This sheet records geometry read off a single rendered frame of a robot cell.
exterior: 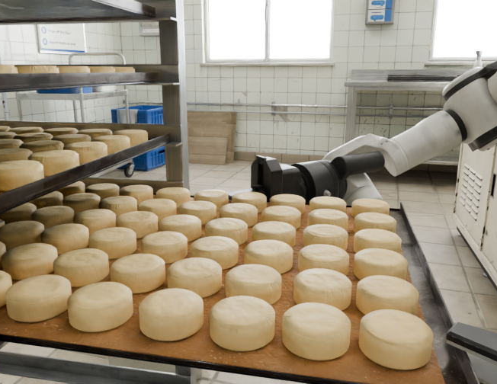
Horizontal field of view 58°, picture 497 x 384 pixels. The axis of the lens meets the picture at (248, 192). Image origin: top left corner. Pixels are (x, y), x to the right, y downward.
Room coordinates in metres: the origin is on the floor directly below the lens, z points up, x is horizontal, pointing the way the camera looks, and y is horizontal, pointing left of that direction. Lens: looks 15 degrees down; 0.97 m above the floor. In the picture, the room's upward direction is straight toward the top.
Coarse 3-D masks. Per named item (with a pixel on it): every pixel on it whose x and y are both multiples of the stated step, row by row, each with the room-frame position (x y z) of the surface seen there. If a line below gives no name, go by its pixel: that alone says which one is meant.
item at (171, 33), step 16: (160, 32) 0.71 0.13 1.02; (176, 32) 0.70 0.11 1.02; (160, 48) 0.71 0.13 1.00; (176, 48) 0.70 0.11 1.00; (176, 96) 0.70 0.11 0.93; (176, 112) 0.70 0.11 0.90; (176, 160) 0.70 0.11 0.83; (176, 176) 0.70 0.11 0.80; (176, 368) 0.71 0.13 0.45; (192, 368) 0.71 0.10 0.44
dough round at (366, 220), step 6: (360, 216) 0.53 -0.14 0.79; (366, 216) 0.53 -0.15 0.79; (372, 216) 0.53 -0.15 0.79; (378, 216) 0.53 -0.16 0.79; (384, 216) 0.53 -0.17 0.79; (390, 216) 0.53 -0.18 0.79; (354, 222) 0.53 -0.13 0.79; (360, 222) 0.52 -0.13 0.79; (366, 222) 0.51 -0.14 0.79; (372, 222) 0.51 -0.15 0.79; (378, 222) 0.51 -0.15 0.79; (384, 222) 0.51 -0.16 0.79; (390, 222) 0.51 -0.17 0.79; (354, 228) 0.53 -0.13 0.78; (360, 228) 0.52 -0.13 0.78; (366, 228) 0.51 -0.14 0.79; (372, 228) 0.50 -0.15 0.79; (378, 228) 0.50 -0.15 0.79; (384, 228) 0.50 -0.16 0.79; (390, 228) 0.51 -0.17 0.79
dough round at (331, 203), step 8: (312, 200) 0.60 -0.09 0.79; (320, 200) 0.60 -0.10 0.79; (328, 200) 0.60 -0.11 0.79; (336, 200) 0.60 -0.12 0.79; (344, 200) 0.60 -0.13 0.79; (312, 208) 0.59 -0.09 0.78; (320, 208) 0.58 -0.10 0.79; (328, 208) 0.58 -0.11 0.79; (336, 208) 0.58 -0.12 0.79; (344, 208) 0.59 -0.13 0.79
